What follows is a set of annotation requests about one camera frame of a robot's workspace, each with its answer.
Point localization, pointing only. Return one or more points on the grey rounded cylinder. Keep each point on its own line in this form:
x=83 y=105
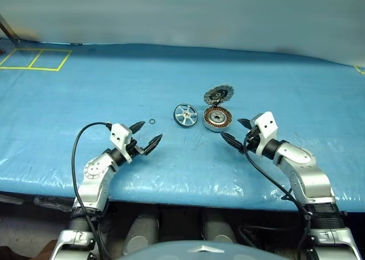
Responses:
x=219 y=228
x=141 y=234

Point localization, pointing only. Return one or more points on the slanted metal post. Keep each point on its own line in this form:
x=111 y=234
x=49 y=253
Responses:
x=8 y=29

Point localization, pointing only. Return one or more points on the grey flat bar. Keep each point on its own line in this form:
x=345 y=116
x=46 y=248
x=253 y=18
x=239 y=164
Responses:
x=10 y=199

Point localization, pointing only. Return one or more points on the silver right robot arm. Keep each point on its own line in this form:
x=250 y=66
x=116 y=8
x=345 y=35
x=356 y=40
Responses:
x=308 y=174

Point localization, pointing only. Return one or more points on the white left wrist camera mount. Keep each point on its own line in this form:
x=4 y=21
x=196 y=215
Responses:
x=119 y=136

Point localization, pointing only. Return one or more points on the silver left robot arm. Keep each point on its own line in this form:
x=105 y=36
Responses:
x=94 y=168

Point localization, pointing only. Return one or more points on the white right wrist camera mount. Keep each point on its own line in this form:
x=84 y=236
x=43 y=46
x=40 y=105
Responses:
x=266 y=124

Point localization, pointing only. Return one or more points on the dark brown object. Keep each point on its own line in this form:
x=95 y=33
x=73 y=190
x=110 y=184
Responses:
x=7 y=254

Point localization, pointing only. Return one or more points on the grey-blue robot torso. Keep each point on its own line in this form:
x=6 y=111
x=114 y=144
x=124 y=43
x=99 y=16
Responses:
x=171 y=251

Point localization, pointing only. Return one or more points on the copper wound motor stator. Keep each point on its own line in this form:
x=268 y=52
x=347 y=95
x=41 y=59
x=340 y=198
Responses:
x=218 y=119

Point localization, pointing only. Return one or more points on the silver spoked motor rotor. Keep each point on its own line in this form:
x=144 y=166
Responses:
x=185 y=115

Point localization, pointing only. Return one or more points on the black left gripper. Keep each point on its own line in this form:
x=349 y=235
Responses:
x=134 y=149

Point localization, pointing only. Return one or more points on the blue plastic table cover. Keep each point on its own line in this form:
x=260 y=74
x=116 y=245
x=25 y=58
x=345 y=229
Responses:
x=114 y=86

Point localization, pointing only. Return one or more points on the grey finned rotor disc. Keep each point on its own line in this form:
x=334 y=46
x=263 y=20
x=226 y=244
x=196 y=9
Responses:
x=219 y=94

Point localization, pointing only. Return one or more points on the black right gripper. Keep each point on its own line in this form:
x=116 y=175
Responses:
x=252 y=138

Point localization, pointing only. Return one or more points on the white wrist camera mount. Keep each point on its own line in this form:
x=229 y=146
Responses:
x=266 y=124
x=119 y=136

